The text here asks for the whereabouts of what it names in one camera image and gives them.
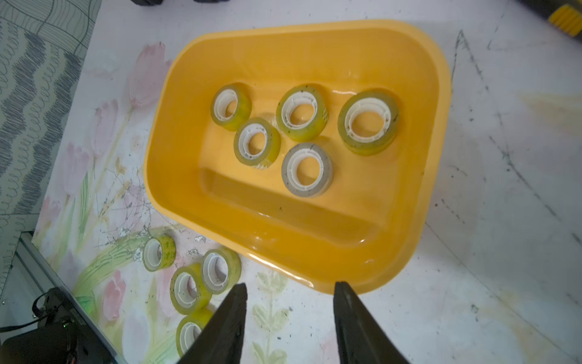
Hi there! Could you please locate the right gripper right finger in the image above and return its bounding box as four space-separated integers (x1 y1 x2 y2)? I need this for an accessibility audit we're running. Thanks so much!
333 281 408 364

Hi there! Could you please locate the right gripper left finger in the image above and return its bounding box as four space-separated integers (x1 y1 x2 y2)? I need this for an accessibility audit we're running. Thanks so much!
178 283 248 363

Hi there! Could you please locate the transparent tape roll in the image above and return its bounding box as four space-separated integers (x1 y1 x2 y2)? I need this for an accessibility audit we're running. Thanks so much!
337 89 400 156
142 234 176 272
202 247 242 295
210 84 252 131
276 83 329 143
170 263 212 315
233 118 281 169
176 308 213 357

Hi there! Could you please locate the clear grey tape roll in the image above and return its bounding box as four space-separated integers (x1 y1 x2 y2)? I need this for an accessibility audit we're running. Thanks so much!
281 143 333 198

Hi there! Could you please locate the yellow plastic storage box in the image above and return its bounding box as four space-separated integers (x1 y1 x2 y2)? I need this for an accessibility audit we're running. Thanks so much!
144 20 452 294

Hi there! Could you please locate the yellow black utility knife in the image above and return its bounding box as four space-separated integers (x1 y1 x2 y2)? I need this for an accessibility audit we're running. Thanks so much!
521 0 581 41

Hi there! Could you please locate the aluminium mounting rail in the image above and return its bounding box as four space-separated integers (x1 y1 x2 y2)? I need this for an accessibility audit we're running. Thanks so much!
16 231 126 363

